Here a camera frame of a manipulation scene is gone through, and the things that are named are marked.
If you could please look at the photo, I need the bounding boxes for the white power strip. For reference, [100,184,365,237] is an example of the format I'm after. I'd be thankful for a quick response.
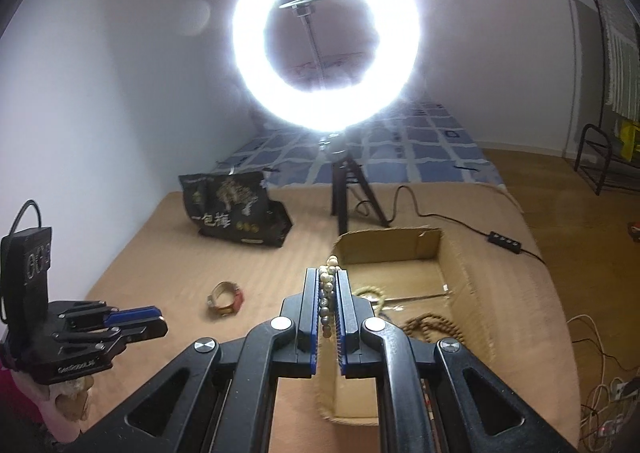
[600,380,640,401]

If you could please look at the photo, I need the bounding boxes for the tan strap wristwatch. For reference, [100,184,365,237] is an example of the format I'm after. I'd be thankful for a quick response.
[206,281,246,318]

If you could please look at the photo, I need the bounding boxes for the cream bead bracelet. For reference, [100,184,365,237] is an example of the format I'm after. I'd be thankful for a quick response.
[316,255,343,340]

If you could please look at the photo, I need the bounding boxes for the black tripod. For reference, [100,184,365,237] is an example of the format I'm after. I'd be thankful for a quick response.
[318,130,391,236]

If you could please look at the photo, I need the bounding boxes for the blue patterned bedsheet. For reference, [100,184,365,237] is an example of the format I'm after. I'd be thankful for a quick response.
[215,100,503,189]

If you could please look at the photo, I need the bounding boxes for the yellow box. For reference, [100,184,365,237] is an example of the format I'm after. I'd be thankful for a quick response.
[617,120,640,156]

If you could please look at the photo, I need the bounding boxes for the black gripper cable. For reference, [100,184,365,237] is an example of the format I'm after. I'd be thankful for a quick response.
[12,200,45,236]

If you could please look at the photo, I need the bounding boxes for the cardboard box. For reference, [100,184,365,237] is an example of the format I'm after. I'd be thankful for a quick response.
[316,227,496,426]

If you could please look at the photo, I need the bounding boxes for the white ring light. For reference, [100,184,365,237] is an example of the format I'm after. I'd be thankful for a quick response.
[231,0,421,131]

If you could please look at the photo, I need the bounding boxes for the black snack bag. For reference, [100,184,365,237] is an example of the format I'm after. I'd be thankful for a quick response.
[178,170,293,249]

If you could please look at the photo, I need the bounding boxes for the white floor cables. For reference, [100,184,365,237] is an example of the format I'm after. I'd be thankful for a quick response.
[565,315,640,439]

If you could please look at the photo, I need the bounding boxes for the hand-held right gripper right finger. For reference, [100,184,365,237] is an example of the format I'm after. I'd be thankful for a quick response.
[336,269,581,453]

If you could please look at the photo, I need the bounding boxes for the black inline cable remote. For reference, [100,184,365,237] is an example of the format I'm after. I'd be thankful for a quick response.
[487,231,523,254]

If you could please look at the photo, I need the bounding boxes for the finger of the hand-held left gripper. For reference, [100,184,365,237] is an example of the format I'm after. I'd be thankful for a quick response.
[60,305,166,329]
[50,320,168,351]

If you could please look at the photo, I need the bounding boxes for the black ring light cable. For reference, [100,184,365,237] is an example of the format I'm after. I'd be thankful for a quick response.
[357,186,546,264]

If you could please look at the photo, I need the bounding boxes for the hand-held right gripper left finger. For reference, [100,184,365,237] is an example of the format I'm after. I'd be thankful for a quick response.
[82,267,321,453]

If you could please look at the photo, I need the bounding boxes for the black clothes rack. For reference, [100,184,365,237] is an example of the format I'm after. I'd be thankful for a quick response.
[574,0,640,196]

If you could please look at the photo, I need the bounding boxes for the wooden bead necklace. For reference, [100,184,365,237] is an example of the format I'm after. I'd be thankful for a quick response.
[352,284,483,349]

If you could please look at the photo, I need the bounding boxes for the person's left hand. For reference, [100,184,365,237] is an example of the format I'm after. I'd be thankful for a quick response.
[42,375,96,423]

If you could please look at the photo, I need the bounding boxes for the white striped hanging textile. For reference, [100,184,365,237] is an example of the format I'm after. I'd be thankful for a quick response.
[597,0,640,124]

